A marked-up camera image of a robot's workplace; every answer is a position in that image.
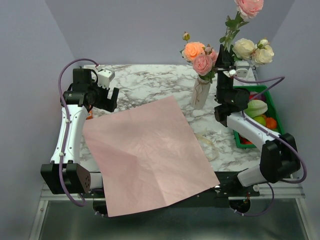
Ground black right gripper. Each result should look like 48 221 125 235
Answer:
212 44 237 104

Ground pink rose stem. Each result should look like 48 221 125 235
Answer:
192 44 218 83

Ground peach rose stem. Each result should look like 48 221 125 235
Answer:
180 32 205 63

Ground cream white rose stem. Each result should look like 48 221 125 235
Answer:
231 38 275 66

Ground pink flower bouquet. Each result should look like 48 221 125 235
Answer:
219 0 264 51

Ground pink wrapping paper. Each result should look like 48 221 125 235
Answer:
83 96 220 217

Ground cream ribbon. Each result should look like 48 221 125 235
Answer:
194 133 220 162

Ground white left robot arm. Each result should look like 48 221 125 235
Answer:
40 66 119 195

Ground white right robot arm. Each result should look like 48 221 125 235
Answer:
214 45 307 196

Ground white ceramic vase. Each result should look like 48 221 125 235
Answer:
190 76 211 110

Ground orange cardboard box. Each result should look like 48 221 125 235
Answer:
86 106 93 120

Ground red purple vegetables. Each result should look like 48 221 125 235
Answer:
249 91 267 103

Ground green lettuce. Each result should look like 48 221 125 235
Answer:
244 99 268 118

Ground green plastic crate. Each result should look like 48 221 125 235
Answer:
233 85 285 149

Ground green apple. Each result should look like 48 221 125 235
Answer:
253 115 267 127

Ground orange mini pumpkin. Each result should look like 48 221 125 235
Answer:
265 117 278 130

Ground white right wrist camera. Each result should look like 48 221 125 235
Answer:
223 60 251 78

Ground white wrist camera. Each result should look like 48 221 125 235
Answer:
223 60 251 78
97 69 115 89

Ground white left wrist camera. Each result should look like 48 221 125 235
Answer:
97 69 115 89

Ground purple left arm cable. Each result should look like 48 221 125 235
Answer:
57 58 118 218

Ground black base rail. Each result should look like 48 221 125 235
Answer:
85 168 256 217

